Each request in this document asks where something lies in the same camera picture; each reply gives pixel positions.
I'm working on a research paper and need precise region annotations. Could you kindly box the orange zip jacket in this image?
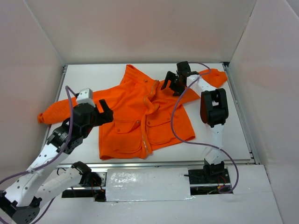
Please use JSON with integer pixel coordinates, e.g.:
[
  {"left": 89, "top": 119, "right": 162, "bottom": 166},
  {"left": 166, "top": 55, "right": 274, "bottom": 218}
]
[{"left": 36, "top": 64, "right": 228, "bottom": 161}]

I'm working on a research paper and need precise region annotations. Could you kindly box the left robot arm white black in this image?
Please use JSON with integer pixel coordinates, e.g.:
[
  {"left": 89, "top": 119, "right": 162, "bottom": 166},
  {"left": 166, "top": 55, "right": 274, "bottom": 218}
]
[{"left": 0, "top": 99, "right": 113, "bottom": 224}]

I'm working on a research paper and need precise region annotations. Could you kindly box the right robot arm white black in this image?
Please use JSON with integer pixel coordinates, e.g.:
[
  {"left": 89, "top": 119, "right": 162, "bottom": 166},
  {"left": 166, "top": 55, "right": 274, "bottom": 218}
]
[{"left": 162, "top": 61, "right": 229, "bottom": 182}]

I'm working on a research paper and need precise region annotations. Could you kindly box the white cover board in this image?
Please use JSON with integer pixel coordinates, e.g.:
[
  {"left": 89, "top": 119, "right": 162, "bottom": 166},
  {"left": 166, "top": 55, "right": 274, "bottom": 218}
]
[{"left": 106, "top": 168, "right": 191, "bottom": 202}]

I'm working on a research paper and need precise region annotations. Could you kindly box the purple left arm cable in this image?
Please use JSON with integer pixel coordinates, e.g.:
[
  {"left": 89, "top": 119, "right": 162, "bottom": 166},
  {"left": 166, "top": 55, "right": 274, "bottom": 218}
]
[{"left": 0, "top": 85, "right": 78, "bottom": 222}]

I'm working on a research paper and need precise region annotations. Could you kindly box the aluminium table rail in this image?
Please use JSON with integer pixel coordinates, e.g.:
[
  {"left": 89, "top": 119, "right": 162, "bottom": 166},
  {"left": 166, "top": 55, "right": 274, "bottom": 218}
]
[{"left": 52, "top": 159, "right": 256, "bottom": 169}]

